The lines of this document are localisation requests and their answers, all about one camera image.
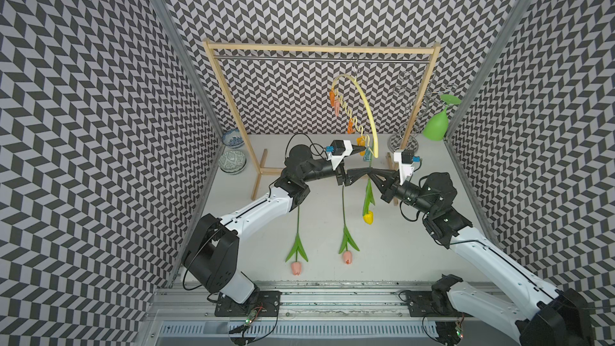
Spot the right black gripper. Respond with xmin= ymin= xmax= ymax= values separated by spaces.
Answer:
xmin=366 ymin=168 xmax=436 ymax=216

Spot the yellow tulip flower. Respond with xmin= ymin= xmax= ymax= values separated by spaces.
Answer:
xmin=363 ymin=177 xmax=376 ymax=225

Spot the yellow arched peg hanger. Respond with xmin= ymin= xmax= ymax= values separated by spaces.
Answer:
xmin=328 ymin=74 xmax=381 ymax=163

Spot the pink tulip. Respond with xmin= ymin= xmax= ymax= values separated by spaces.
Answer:
xmin=339 ymin=186 xmax=360 ymax=265
xmin=285 ymin=207 xmax=309 ymax=276

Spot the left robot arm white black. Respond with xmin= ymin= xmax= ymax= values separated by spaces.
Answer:
xmin=182 ymin=139 xmax=366 ymax=304

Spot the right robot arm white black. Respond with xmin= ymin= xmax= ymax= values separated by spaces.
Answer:
xmin=337 ymin=168 xmax=595 ymax=345

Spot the green plastic wine glass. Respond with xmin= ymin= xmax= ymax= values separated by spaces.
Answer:
xmin=423 ymin=94 xmax=461 ymax=141

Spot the blue white ceramic bowl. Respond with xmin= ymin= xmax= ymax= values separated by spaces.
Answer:
xmin=222 ymin=128 xmax=244 ymax=150

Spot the green patterned ceramic bowl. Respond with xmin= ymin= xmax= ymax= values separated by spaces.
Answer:
xmin=218 ymin=150 xmax=248 ymax=175

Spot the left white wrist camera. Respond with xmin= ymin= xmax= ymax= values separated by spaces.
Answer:
xmin=325 ymin=139 xmax=354 ymax=170

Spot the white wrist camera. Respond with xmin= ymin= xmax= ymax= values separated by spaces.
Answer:
xmin=393 ymin=148 xmax=422 ymax=185
xmin=325 ymin=139 xmax=354 ymax=170

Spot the wooden clothes rack frame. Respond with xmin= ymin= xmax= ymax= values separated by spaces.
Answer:
xmin=203 ymin=39 xmax=441 ymax=200

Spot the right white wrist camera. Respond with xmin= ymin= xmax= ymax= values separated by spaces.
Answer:
xmin=393 ymin=148 xmax=422 ymax=185

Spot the metal wire glass stand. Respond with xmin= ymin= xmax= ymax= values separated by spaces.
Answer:
xmin=387 ymin=68 xmax=458 ymax=153

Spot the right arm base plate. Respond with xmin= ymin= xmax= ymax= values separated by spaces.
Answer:
xmin=397 ymin=290 xmax=468 ymax=318

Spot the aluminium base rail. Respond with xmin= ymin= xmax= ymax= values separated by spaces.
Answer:
xmin=134 ymin=281 xmax=511 ymax=345

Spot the metal rack rail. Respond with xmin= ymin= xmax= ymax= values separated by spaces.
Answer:
xmin=215 ymin=55 xmax=429 ymax=65

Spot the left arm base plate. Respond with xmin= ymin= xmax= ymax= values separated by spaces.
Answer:
xmin=215 ymin=290 xmax=282 ymax=319

